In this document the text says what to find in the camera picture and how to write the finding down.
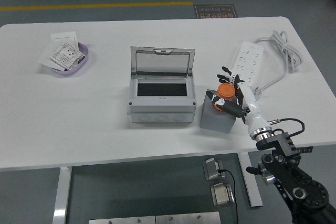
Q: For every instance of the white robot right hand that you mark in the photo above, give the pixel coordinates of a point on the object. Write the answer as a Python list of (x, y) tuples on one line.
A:
[(252, 103)]

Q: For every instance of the orange cylinder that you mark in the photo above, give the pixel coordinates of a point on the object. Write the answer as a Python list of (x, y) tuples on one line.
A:
[(226, 91)]

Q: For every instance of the grey junction box clear lid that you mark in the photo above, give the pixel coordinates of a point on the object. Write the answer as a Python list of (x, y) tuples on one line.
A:
[(162, 108)]

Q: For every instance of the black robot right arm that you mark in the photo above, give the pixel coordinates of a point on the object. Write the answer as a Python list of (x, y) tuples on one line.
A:
[(286, 171)]

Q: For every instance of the grey cube with round hole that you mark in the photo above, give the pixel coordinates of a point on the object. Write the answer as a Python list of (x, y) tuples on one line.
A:
[(215, 122)]

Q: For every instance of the white power strip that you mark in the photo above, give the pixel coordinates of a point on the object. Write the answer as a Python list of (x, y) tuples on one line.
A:
[(250, 53)]

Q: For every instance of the silver metal foot block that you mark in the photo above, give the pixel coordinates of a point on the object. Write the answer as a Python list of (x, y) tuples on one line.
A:
[(211, 169), (221, 195)]

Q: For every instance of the white table leg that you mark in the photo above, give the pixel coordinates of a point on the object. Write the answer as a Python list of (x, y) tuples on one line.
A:
[(62, 195), (252, 190)]

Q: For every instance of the brown floor sign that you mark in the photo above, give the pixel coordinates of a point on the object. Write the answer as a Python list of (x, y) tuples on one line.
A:
[(215, 11)]

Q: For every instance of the yellow floor tape line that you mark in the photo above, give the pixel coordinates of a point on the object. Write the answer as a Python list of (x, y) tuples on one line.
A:
[(105, 6)]

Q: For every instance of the white flat cover plate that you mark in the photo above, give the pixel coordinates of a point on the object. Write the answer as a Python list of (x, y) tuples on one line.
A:
[(44, 59)]

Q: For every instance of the grey metal base plate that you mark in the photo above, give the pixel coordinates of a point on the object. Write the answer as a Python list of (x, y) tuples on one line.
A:
[(122, 221)]

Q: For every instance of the white blank switch plate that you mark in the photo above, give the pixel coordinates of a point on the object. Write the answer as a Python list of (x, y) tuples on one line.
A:
[(63, 37)]

